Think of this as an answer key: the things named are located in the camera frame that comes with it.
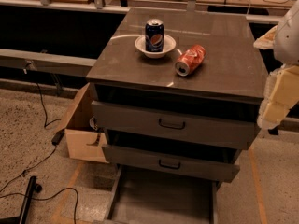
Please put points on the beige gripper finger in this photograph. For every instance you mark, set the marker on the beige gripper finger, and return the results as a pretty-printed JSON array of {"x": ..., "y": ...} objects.
[
  {"x": 266, "y": 41},
  {"x": 281, "y": 94}
]

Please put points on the red coke can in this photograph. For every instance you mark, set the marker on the red coke can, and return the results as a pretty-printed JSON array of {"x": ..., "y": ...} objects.
[{"x": 188, "y": 61}]

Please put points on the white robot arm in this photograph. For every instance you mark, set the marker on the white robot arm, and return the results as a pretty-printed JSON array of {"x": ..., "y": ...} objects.
[{"x": 286, "y": 44}]

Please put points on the grey top drawer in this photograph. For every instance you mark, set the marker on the grey top drawer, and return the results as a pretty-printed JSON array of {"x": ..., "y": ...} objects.
[{"x": 175, "y": 126}]

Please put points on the dark grey drawer cabinet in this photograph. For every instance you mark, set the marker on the dark grey drawer cabinet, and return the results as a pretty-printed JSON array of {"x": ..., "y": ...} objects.
[{"x": 179, "y": 92}]

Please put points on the blue pepsi can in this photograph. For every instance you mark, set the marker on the blue pepsi can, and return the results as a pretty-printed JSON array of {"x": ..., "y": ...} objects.
[{"x": 154, "y": 33}]

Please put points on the grey middle drawer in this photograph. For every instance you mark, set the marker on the grey middle drawer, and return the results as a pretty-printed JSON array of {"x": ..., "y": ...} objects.
[{"x": 210, "y": 170}]

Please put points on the open grey bottom drawer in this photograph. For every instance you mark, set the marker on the open grey bottom drawer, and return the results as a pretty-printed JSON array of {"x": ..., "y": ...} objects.
[{"x": 141, "y": 196}]

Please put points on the white ceramic bowl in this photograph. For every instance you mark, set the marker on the white ceramic bowl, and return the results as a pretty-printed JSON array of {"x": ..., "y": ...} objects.
[{"x": 169, "y": 45}]

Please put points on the open cardboard box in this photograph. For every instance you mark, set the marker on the open cardboard box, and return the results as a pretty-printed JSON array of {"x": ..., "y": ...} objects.
[{"x": 77, "y": 123}]

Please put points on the black power adapter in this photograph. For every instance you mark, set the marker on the black power adapter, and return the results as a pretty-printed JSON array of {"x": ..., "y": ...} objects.
[{"x": 57, "y": 138}]

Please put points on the black metal stand base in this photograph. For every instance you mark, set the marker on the black metal stand base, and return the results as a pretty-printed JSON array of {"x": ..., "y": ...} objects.
[{"x": 21, "y": 218}]

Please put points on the grey metal rail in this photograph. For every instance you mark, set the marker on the grey metal rail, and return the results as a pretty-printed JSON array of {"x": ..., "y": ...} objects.
[{"x": 44, "y": 62}]

